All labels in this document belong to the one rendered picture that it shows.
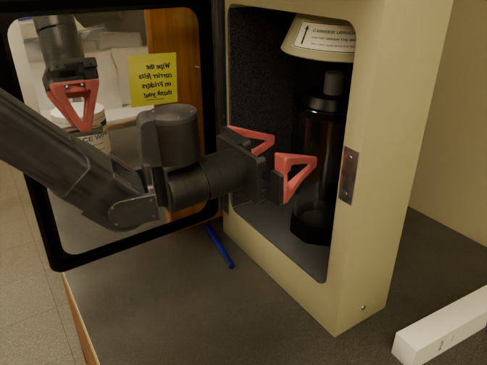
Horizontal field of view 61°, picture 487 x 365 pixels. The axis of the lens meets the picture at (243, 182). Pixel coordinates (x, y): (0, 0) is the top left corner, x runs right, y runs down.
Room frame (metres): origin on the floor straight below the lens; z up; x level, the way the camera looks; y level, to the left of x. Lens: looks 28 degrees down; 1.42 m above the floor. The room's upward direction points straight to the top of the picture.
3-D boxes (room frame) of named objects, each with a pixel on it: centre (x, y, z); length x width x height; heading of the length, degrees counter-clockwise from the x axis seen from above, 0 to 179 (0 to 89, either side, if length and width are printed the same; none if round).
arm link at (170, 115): (0.44, 0.11, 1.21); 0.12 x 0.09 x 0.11; 110
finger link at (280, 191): (0.49, -0.05, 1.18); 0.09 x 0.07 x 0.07; 123
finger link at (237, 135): (0.55, -0.02, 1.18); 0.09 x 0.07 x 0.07; 123
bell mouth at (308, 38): (0.59, -0.14, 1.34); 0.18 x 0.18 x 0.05
